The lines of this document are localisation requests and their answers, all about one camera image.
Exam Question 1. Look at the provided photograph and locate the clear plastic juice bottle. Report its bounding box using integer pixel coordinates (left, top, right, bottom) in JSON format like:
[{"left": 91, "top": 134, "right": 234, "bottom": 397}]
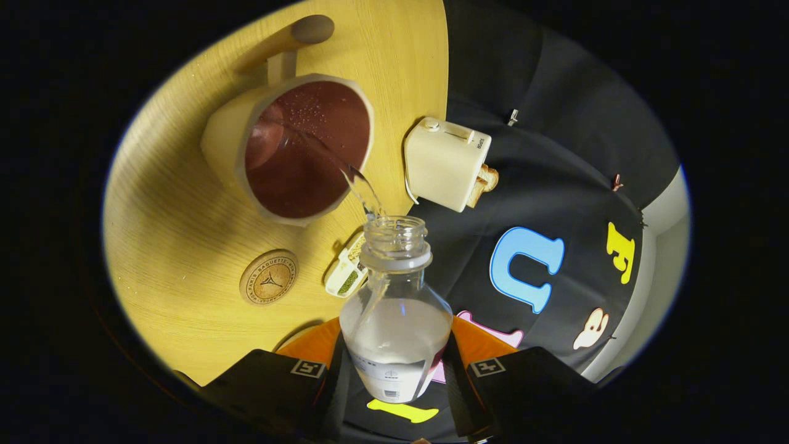
[{"left": 340, "top": 216, "right": 454, "bottom": 404}]

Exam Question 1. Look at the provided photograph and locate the beige cup with wooden handle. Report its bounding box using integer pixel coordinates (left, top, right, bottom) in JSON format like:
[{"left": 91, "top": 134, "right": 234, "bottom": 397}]
[{"left": 200, "top": 15, "right": 375, "bottom": 228}]

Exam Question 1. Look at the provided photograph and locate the round cork coaster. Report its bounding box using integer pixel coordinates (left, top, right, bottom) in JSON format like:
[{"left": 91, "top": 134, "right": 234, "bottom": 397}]
[{"left": 239, "top": 249, "right": 299, "bottom": 306}]

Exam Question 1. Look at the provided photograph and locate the white toaster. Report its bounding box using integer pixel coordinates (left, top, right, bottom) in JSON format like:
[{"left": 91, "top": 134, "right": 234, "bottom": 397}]
[{"left": 404, "top": 117, "right": 493, "bottom": 213}]

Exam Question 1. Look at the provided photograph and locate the white divided condiment dish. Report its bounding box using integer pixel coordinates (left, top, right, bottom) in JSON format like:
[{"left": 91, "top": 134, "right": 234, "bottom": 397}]
[{"left": 324, "top": 231, "right": 370, "bottom": 298}]

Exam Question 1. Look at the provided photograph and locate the wooden table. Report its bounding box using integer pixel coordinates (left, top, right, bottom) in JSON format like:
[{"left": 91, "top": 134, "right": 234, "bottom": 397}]
[{"left": 104, "top": 0, "right": 449, "bottom": 386}]

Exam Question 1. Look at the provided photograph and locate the black backdrop cloth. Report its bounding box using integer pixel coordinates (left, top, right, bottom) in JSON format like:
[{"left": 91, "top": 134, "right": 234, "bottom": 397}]
[{"left": 342, "top": 0, "right": 679, "bottom": 442}]

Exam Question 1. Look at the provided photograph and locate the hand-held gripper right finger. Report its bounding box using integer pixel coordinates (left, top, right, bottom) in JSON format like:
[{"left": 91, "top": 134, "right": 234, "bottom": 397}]
[{"left": 441, "top": 316, "right": 597, "bottom": 443}]

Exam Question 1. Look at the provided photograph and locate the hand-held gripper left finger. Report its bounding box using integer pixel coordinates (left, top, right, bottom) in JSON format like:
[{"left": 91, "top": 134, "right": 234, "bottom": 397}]
[{"left": 200, "top": 318, "right": 353, "bottom": 442}]

